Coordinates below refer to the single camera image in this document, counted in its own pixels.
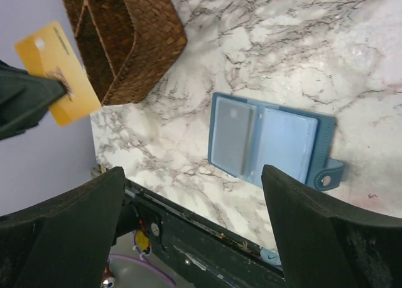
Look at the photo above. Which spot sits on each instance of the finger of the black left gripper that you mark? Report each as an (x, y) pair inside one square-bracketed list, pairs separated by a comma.
[(25, 99)]

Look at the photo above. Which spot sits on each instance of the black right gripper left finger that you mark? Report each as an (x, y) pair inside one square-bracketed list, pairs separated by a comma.
[(64, 241)]

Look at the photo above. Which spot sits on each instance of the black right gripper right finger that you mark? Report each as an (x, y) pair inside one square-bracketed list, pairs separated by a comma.
[(325, 242)]

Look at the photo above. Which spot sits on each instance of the blue leather card holder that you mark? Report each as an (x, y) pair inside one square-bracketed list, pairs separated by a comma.
[(295, 141)]

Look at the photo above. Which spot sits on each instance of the grey card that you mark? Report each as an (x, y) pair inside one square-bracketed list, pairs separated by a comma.
[(231, 127)]

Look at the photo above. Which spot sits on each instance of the woven brown basket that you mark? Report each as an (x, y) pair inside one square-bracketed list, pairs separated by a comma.
[(126, 45)]

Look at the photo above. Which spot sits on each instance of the black mounting rail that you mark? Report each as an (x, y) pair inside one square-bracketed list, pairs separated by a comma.
[(203, 253)]

